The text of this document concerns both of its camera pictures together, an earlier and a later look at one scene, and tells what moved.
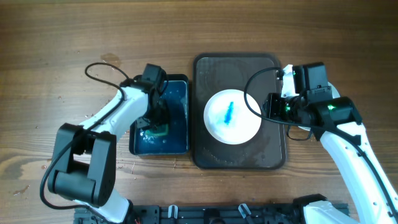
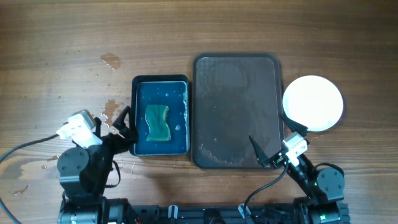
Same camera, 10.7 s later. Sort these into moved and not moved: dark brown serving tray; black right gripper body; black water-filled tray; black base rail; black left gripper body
Moved: black left gripper body; black right gripper body
Not moved: black water-filled tray; black base rail; dark brown serving tray
